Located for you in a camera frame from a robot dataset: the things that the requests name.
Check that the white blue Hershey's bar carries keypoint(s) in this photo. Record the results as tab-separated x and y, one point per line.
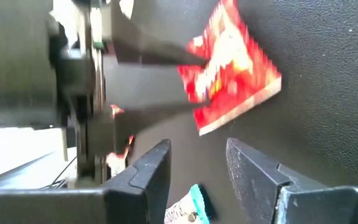
182	211

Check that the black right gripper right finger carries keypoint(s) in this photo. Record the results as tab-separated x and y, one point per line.
306	207

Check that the black textured table mat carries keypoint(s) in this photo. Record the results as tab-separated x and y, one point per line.
322	93

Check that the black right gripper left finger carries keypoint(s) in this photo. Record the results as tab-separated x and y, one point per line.
73	208

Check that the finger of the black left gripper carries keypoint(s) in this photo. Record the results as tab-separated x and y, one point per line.
141	119
148	53

